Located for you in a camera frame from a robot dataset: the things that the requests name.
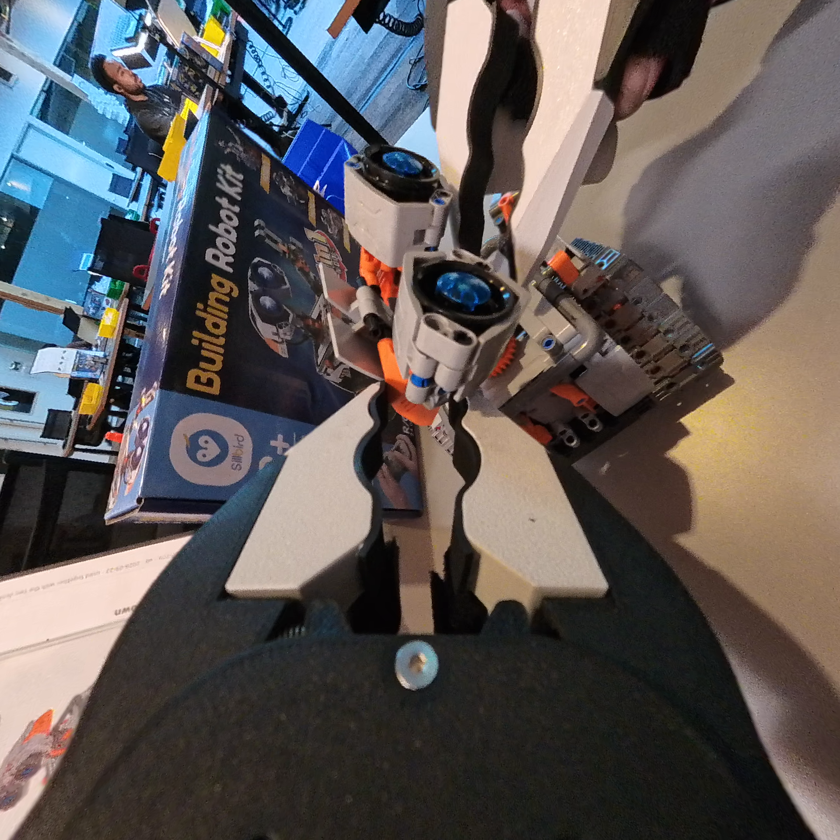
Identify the yellow plastic bin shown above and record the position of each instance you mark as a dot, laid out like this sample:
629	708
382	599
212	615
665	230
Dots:
173	145

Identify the blue robot kit box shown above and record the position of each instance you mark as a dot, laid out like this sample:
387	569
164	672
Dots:
236	328

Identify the person's right hand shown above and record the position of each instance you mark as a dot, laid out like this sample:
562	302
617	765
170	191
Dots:
643	79

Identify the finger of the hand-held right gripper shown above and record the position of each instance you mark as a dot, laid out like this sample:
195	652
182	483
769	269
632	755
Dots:
453	79
565	105

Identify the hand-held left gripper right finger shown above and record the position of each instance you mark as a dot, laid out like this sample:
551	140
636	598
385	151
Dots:
532	525

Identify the grey orange tracked toy robot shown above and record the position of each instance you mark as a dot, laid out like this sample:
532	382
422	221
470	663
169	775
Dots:
617	341

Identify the grey orange toy robot arm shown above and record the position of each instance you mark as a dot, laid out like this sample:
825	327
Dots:
460	309
394	184

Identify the black metal beam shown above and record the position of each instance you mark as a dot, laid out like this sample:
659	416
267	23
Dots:
315	72

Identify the blue plastic bin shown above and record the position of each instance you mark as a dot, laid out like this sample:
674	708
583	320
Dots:
315	151

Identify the white instruction booklet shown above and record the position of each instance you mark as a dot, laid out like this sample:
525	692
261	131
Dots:
66	656

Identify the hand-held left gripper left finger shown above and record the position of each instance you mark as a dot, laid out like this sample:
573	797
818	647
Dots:
302	525

